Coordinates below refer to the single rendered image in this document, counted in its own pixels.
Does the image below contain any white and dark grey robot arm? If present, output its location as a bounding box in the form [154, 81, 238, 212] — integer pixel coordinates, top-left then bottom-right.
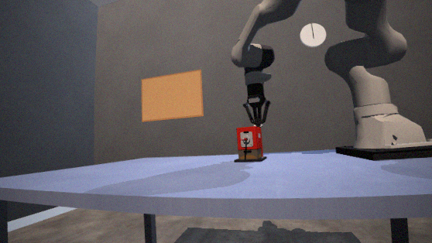
[231, 0, 432, 149]

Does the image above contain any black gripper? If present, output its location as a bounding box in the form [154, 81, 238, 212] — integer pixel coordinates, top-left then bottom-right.
[243, 83, 271, 128]

